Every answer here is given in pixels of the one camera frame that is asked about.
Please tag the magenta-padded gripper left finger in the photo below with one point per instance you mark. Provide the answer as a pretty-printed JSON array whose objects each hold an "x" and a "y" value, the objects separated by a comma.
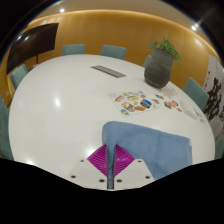
[{"x": 98, "y": 163}]

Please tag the sheet of colourful stickers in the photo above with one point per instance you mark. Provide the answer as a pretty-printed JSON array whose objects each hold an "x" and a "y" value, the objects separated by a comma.
[{"x": 133, "y": 103}]

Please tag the small colourful sticker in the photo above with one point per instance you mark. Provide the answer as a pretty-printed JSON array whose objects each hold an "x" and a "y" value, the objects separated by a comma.
[
  {"x": 173, "y": 103},
  {"x": 179, "y": 109},
  {"x": 159, "y": 96},
  {"x": 167, "y": 104}
]

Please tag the blue towel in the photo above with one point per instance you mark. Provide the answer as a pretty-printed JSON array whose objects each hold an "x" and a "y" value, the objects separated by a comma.
[{"x": 156, "y": 146}]

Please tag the white flat box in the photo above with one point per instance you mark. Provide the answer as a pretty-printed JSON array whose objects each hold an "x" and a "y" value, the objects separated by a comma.
[{"x": 188, "y": 110}]

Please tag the teal chairs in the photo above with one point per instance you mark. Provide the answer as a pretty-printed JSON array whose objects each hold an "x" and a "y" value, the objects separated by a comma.
[{"x": 113, "y": 51}]

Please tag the white calligraphy banner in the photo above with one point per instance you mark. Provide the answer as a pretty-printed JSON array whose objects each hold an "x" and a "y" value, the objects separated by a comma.
[{"x": 215, "y": 96}]

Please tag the potted plant in grey pot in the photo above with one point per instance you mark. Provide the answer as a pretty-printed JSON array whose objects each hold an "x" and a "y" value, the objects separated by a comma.
[{"x": 160, "y": 70}]

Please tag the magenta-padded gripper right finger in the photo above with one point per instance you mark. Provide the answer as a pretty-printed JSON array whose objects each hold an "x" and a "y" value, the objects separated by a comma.
[{"x": 124, "y": 163}]

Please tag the ceiling spotlights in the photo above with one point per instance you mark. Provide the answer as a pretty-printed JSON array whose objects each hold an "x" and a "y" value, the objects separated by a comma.
[{"x": 193, "y": 27}]

